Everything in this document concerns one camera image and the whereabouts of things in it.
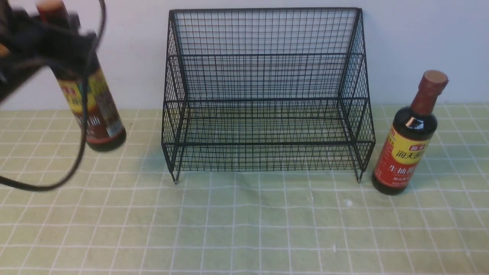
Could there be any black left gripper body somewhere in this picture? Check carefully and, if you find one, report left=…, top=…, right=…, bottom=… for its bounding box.
left=1, top=0, right=100, bottom=101

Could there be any brown label soy sauce bottle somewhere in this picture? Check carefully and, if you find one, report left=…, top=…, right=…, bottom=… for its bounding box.
left=36, top=0, right=126, bottom=152

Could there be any red label soy sauce bottle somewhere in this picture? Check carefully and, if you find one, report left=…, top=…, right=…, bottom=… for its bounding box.
left=372, top=70, right=449, bottom=196

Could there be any green checkered tablecloth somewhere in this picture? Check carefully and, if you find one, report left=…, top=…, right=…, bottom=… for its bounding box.
left=0, top=104, right=489, bottom=275

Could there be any black cable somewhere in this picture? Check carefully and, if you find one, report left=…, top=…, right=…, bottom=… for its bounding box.
left=0, top=0, right=107, bottom=192

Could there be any black wire mesh shelf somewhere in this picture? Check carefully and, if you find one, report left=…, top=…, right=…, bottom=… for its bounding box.
left=161, top=7, right=376, bottom=183

